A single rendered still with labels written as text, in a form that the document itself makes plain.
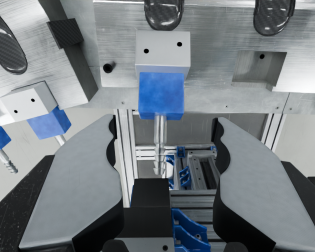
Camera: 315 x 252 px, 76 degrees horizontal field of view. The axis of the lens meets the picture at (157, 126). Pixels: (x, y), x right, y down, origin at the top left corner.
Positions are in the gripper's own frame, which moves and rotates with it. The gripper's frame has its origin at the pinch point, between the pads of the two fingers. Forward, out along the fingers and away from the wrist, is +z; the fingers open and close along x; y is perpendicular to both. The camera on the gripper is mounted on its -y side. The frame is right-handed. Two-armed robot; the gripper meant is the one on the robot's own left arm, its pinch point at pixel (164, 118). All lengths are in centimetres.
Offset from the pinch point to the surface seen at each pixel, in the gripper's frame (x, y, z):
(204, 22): 4.1, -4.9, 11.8
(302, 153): 101, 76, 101
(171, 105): 0.9, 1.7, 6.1
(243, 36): 8.3, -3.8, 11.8
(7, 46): -19.3, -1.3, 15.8
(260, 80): 12.8, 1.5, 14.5
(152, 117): -0.8, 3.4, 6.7
